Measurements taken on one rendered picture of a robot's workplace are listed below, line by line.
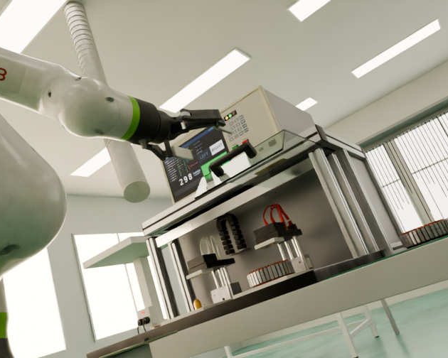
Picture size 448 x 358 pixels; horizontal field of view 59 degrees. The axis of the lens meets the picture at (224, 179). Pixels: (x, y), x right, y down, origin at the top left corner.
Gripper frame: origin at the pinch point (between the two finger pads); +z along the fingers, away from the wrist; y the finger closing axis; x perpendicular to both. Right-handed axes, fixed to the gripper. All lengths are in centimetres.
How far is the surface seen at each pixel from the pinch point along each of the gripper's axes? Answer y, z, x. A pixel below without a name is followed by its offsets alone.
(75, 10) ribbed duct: -129, 84, 211
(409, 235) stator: 29, 22, -37
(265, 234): -0.6, 12.6, -25.0
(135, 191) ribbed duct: -111, 80, 47
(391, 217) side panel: 19, 60, -28
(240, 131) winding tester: -0.6, 19.6, 7.8
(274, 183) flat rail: 4.8, 17.1, -12.5
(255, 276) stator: -1.4, 2.9, -34.9
